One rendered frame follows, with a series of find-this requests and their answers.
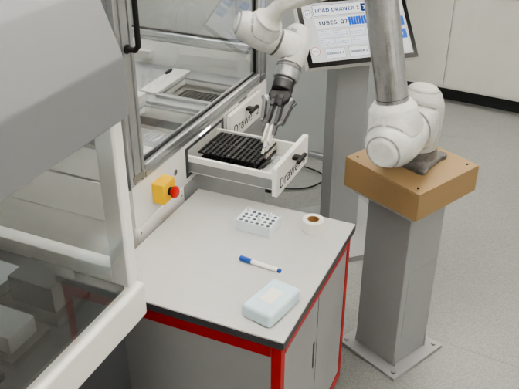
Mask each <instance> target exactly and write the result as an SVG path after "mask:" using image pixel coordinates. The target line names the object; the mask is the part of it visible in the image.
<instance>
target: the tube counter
mask: <svg viewBox="0 0 519 389"><path fill-rule="evenodd" d="M339 19H340V23H341V26H346V25H363V24H367V22H366V15H351V16H342V17H339Z"/></svg>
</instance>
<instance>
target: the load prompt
mask: <svg viewBox="0 0 519 389"><path fill-rule="evenodd" d="M311 7H312V11H313V15H314V17H318V16H326V15H343V14H352V13H362V12H365V3H364V2H347V3H337V4H329V5H312V6H311Z"/></svg>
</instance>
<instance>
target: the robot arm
mask: <svg viewBox="0 0 519 389"><path fill-rule="evenodd" d="M322 1H325V0H275V1H274V2H272V3H271V4H270V5H269V6H268V7H266V8H259V9H258V10H256V11H254V12H251V11H241V12H240V13H238V14H237V15H236V17H235V19H234V23H233V26H232V29H233V31H234V33H235V35H236V36H237V37H238V38H239V39H240V40H241V41H243V42H244V43H245V44H247V45H248V46H251V47H252V48H254V49H256V50H259V51H260V52H264V53H267V54H269V55H271V56H272V57H273V58H275V59H276V60H277V64H276V68H275V71H274V74H273V77H274V81H273V85H272V88H271V91H270V92H269V94H267V95H265V96H264V95H262V96H261V97H262V101H263V102H262V109H261V115H260V120H261V121H262V122H263V123H264V125H263V129H262V132H263V137H262V140H261V142H262V143H263V144H264V141H266V143H267V144H268V145H271V142H272V139H273V135H274V136H275V135H276V132H277V128H278V127H283V126H284V124H285V123H286V121H287V118H288V116H289V115H290V112H291V111H292V109H293V108H294V107H295V106H296V105H297V103H296V101H295V100H293V99H292V92H293V88H294V85H295V84H297V82H298V79H299V76H300V73H301V69H302V67H303V65H304V63H305V62H306V60H307V56H308V53H309V50H310V41H311V32H310V30H309V29H308V27H306V26H305V25H303V24H300V23H293V24H292V25H290V26H288V27H287V29H282V22H281V19H282V17H283V16H284V15H285V14H286V13H287V12H289V11H291V10H293V9H296V8H300V7H303V6H306V5H311V4H314V3H317V2H322ZM364 3H365V15H366V22H367V28H368V41H369V47H370V53H371V66H372V72H373V79H374V85H375V98H376V100H375V101H374V102H373V104H372V105H371V106H370V108H369V110H368V129H367V136H366V138H365V150H366V153H367V155H368V158H369V159H370V161H371V162H372V163H373V164H375V165H377V166H379V167H387V168H392V167H403V168H406V169H409V170H410V171H414V172H416V173H417V174H419V175H426V173H427V171H428V170H429V169H431V168H432V167H434V166H435V165H436V164H438V163H439V162H440V161H442V160H445V159H446V157H447V153H445V152H442V151H438V150H437V147H438V143H439V139H440V135H441V132H442V128H443V120H444V113H445V103H444V99H443V95H442V93H441V91H440V90H439V89H438V87H437V86H435V85H433V84H431V83H424V82H415V83H412V84H410V85H407V77H406V69H405V54H404V47H403V39H402V24H401V16H400V8H399V0H364ZM269 98H270V100H271V102H270V108H269V110H268V113H267V114H266V111H267V101H268V100H269ZM288 102H289V104H288V105H287V108H286V109H285V111H284V113H283V116H282V112H283V109H284V106H285V105H286V104H287V103H288ZM276 106H278V107H277V111H276V116H275V120H274V123H273V124H274V125H273V124H271V126H270V121H271V120H272V117H273V113H274V110H275V109H276ZM281 116H282V117H281Z"/></svg>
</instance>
